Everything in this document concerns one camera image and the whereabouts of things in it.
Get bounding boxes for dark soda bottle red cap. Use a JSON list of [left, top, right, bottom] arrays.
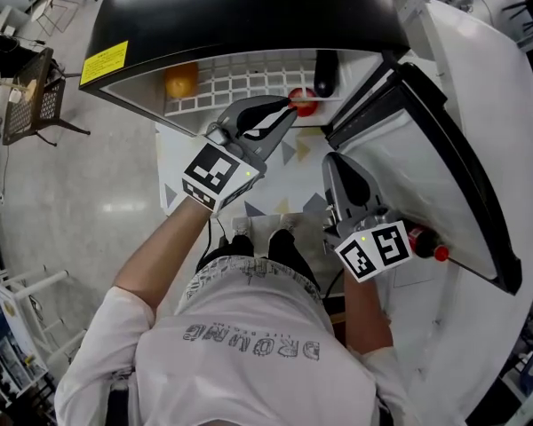
[[402, 219, 450, 262]]

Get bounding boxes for red apple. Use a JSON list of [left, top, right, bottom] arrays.
[[287, 87, 319, 118]]

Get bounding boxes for yellow warning sticker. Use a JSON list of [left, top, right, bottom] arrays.
[[79, 40, 130, 86]]

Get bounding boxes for glossy dark eggplant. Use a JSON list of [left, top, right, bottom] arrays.
[[314, 50, 340, 99]]

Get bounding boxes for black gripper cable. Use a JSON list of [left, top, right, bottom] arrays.
[[195, 217, 230, 274]]

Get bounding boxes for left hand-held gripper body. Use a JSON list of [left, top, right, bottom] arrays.
[[180, 121, 268, 215]]

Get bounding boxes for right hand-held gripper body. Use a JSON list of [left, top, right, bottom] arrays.
[[323, 206, 415, 282]]

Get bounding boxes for person's left forearm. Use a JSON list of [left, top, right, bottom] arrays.
[[114, 193, 212, 327]]

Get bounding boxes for white rack shelf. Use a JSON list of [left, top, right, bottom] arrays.
[[0, 264, 70, 398]]

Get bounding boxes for white wire chair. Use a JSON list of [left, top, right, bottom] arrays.
[[30, 0, 79, 35]]

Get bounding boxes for triangle patterned tablecloth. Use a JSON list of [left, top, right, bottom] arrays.
[[155, 122, 338, 221]]

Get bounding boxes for person's right forearm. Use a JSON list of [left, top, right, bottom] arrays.
[[342, 271, 394, 354]]

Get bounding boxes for person's black trousers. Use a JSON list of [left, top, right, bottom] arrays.
[[197, 228, 323, 292]]

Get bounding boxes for orange fruit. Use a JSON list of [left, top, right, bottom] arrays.
[[163, 63, 200, 99]]

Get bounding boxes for black mini fridge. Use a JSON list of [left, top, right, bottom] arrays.
[[78, 0, 523, 296]]

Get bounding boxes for person's white printed shirt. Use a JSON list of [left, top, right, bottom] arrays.
[[52, 255, 421, 426]]

